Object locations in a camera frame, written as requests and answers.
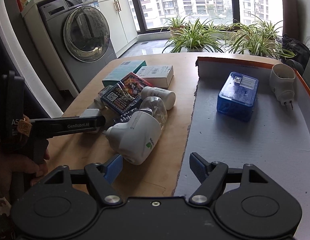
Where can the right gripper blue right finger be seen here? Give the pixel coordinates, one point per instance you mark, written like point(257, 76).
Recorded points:
point(200, 167)

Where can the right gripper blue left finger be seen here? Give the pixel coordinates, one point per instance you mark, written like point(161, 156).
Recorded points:
point(112, 168)

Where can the white square charger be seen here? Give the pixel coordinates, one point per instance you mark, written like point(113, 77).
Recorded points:
point(93, 112)

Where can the colourful card box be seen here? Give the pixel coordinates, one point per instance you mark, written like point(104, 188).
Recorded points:
point(126, 94)

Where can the white pill bottle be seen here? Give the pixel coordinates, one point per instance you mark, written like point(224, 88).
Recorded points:
point(167, 96)

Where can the blue plastic case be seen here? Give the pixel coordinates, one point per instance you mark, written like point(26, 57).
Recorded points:
point(237, 96)

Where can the white power adapter box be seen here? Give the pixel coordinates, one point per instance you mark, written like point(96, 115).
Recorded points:
point(157, 76)

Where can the teal cardboard box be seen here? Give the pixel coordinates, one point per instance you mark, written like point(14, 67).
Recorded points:
point(122, 70)

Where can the white oval plug-in socket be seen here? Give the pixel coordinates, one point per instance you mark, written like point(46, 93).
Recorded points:
point(281, 81)

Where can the person left hand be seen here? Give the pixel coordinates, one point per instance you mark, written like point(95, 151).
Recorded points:
point(19, 163)

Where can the orange grey cardboard tray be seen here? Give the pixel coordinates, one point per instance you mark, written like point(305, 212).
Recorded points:
point(276, 139)

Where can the spider plant front left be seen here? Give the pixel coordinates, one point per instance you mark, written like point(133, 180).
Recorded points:
point(196, 37)

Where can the spider plant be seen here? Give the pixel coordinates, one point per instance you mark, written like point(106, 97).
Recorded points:
point(260, 38)
point(196, 37)
point(174, 25)

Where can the grey washing machine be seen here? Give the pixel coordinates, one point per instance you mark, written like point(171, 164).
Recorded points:
point(80, 35)

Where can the spider plant back left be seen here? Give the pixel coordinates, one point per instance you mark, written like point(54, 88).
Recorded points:
point(174, 25)

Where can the spider plant front right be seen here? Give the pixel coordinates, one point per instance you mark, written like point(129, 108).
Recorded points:
point(260, 38)

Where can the black bag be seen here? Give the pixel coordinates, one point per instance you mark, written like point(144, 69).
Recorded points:
point(300, 50)

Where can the cream cabinet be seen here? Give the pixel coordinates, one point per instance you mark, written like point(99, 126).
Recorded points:
point(123, 32)

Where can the brown rolled mat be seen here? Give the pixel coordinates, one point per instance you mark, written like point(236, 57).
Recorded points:
point(290, 19)

